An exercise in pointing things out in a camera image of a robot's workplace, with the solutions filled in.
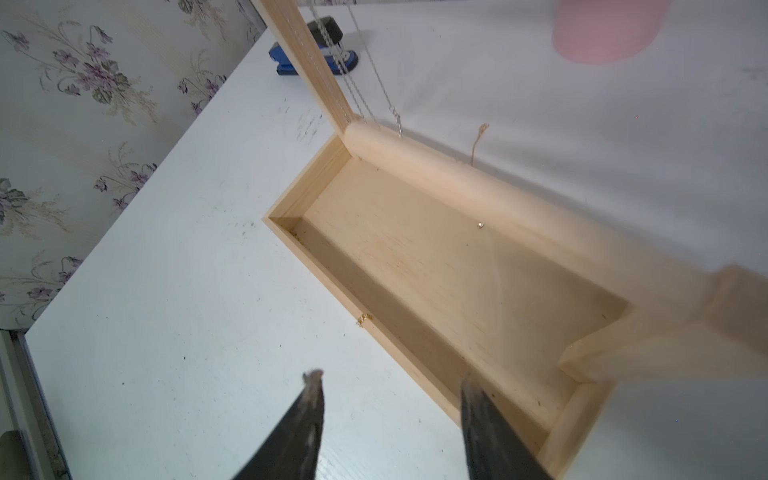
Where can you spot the pink pen holder cup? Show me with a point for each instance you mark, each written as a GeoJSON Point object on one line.
{"type": "Point", "coordinates": [606, 31]}

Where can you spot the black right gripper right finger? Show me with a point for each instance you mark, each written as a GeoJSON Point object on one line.
{"type": "Point", "coordinates": [493, 449]}

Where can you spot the wooden jewelry display stand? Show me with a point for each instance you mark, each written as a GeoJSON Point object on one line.
{"type": "Point", "coordinates": [458, 274]}

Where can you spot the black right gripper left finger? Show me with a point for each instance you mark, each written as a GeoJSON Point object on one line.
{"type": "Point", "coordinates": [291, 450]}

